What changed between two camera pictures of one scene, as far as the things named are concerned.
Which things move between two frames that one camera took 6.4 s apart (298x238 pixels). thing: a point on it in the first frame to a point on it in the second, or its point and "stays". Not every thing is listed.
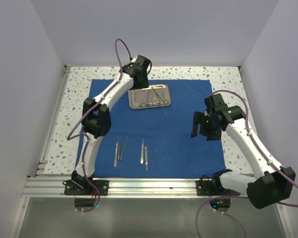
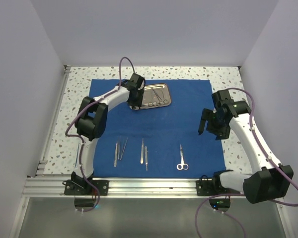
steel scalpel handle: x=146 y=157 stays
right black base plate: x=213 y=188 stays
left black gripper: x=144 y=84 to x=137 y=104
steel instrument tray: x=155 y=95 stays
